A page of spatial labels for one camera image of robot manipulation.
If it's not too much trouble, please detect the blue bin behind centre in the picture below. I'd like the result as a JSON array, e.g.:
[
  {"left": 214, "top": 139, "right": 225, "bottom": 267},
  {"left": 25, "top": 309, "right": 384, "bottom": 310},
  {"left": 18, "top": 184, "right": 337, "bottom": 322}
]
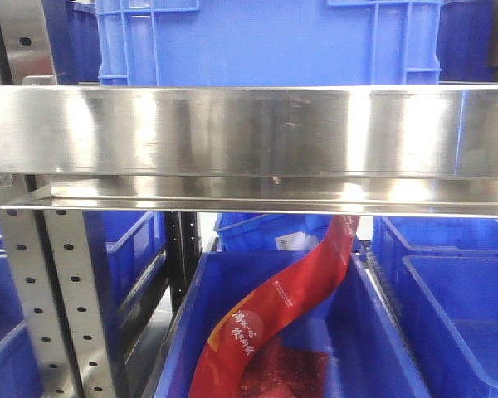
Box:
[{"left": 214, "top": 212, "right": 333, "bottom": 252}]

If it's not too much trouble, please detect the blue bin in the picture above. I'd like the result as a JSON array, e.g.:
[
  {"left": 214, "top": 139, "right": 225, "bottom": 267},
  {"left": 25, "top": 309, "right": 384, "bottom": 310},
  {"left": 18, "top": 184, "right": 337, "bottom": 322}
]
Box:
[
  {"left": 0, "top": 234, "right": 42, "bottom": 397},
  {"left": 371, "top": 216, "right": 498, "bottom": 397},
  {"left": 77, "top": 211, "right": 165, "bottom": 328},
  {"left": 154, "top": 251, "right": 430, "bottom": 397},
  {"left": 214, "top": 212, "right": 333, "bottom": 252}
]

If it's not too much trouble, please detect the blue bin left middle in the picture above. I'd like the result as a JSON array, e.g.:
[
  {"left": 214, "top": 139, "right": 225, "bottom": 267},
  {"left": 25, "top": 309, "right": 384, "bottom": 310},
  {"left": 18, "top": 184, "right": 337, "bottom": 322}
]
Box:
[{"left": 77, "top": 211, "right": 165, "bottom": 328}]

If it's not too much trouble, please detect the blue bin centre lower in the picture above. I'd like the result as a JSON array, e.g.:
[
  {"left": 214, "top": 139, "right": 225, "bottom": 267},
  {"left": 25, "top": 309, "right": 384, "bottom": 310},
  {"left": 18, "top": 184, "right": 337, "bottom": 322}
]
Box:
[{"left": 154, "top": 251, "right": 430, "bottom": 397}]

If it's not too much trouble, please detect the blue bin right lower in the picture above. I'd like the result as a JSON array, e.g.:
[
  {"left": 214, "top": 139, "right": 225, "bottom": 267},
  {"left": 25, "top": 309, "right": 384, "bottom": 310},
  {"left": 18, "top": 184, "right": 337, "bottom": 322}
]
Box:
[{"left": 371, "top": 216, "right": 498, "bottom": 397}]

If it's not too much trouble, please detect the blue bin far left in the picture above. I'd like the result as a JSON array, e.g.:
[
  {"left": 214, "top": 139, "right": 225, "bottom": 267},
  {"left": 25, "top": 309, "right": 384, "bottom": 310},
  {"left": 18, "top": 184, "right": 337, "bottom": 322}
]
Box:
[{"left": 0, "top": 234, "right": 42, "bottom": 397}]

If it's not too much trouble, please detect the black perforated rear upright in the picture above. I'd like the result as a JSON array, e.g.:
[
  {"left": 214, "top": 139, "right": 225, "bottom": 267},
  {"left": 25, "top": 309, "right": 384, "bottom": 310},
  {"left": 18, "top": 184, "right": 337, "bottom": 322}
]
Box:
[{"left": 164, "top": 211, "right": 201, "bottom": 313}]

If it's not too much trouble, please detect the red printed snack bag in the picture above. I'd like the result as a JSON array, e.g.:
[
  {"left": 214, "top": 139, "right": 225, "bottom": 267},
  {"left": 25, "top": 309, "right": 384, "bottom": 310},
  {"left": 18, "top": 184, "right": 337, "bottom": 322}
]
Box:
[{"left": 188, "top": 216, "right": 359, "bottom": 397}]

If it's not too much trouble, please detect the dark red mesh packet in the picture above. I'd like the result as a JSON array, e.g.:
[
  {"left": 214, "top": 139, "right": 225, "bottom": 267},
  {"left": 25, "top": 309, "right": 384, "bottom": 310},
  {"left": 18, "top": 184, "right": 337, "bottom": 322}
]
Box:
[{"left": 240, "top": 337, "right": 329, "bottom": 397}]

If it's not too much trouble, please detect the blue crate on upper shelf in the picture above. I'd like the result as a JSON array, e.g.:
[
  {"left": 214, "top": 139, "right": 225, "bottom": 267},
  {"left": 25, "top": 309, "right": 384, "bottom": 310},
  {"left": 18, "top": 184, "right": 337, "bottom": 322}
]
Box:
[{"left": 95, "top": 1, "right": 442, "bottom": 86}]

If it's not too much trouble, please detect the perforated steel shelf upright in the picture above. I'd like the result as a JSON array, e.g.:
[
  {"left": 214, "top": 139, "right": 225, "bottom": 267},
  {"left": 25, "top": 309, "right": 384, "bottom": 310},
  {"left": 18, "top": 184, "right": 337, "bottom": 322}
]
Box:
[{"left": 0, "top": 1, "right": 129, "bottom": 397}]

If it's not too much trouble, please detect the stainless steel shelf rail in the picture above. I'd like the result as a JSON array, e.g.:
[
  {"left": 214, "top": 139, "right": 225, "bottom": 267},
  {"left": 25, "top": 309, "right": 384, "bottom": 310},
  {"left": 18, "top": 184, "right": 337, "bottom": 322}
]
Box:
[{"left": 0, "top": 85, "right": 498, "bottom": 218}]

